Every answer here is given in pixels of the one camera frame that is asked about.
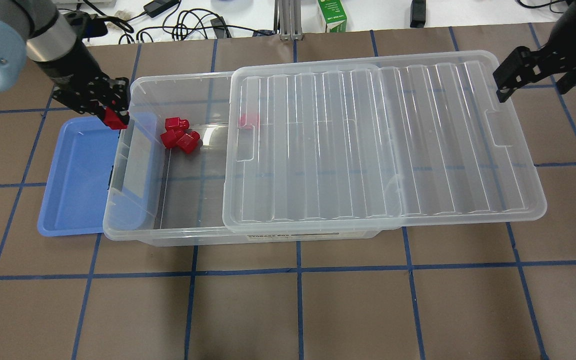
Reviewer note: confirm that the red block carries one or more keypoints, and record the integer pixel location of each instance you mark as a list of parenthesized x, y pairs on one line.
[(113, 121), (248, 120), (188, 142), (171, 137), (176, 124)]

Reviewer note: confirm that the clear plastic box lid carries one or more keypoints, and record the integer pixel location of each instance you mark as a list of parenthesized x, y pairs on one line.
[(376, 143)]

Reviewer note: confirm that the clear plastic storage box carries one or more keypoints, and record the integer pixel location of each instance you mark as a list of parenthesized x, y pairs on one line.
[(166, 197)]

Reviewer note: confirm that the black power adapter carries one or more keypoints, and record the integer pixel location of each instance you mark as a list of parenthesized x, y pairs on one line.
[(154, 8)]

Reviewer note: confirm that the blue plastic tray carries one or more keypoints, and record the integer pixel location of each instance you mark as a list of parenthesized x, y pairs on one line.
[(78, 181)]

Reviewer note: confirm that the black plug on table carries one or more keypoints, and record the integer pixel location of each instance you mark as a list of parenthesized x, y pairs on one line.
[(417, 14)]

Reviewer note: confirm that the green white carton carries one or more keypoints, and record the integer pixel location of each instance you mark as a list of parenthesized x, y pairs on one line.
[(332, 16)]

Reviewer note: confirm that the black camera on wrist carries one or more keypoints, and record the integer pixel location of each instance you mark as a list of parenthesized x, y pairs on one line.
[(86, 25)]

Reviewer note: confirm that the aluminium frame post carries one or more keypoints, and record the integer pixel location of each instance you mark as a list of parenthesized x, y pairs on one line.
[(288, 19)]

